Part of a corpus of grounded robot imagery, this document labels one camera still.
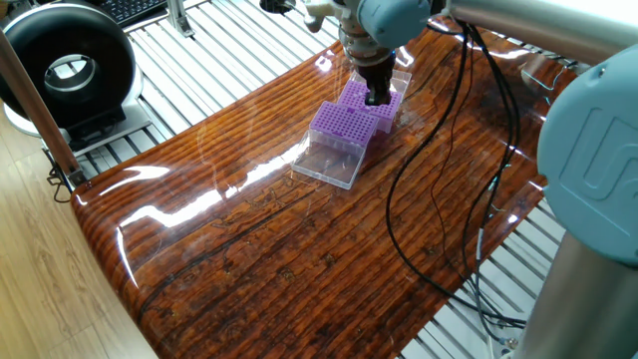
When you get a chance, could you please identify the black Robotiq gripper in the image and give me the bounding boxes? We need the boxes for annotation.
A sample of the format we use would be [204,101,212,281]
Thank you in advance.
[356,52,399,108]

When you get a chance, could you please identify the purple pipette tip box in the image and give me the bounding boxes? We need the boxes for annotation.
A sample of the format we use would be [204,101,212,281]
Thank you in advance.
[291,101,380,191]
[337,68,414,135]

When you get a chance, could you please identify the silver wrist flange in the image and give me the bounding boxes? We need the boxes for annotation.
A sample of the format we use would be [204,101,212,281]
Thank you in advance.
[338,22,398,69]

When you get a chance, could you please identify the wood grain table mat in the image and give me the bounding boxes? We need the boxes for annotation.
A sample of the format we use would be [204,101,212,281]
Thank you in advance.
[69,17,579,359]

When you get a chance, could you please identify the black keyboard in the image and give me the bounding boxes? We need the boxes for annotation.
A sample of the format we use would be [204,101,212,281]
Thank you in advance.
[97,0,168,27]

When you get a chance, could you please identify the white printed camera mount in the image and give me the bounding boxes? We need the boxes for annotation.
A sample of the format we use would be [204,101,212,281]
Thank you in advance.
[303,0,361,34]

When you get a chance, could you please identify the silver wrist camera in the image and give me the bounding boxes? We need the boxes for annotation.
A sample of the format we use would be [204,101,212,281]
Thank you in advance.
[303,12,325,34]

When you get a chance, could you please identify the thin black cable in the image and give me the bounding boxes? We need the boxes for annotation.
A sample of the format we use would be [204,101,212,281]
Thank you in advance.
[429,29,524,328]

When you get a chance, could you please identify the thick black cable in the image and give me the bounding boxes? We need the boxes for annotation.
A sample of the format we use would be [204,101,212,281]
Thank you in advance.
[385,19,527,326]

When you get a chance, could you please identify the cable with silver plug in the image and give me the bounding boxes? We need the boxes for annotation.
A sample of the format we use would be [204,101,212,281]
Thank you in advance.
[461,24,523,346]

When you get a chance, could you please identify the aluminium bracket stand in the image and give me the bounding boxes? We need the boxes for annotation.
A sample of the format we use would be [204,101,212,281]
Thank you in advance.
[165,0,196,39]

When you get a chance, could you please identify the white device base plate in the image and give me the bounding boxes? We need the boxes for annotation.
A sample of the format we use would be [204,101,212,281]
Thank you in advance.
[2,97,154,159]

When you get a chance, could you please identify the thin black floor wire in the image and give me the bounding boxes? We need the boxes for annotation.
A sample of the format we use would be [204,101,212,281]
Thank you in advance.
[45,149,74,204]

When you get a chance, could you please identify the brown frame post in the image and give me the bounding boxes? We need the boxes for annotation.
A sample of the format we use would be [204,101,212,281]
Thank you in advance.
[0,29,87,190]

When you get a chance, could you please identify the black ring shaped device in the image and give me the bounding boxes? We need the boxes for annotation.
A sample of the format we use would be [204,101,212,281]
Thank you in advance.
[0,2,139,146]

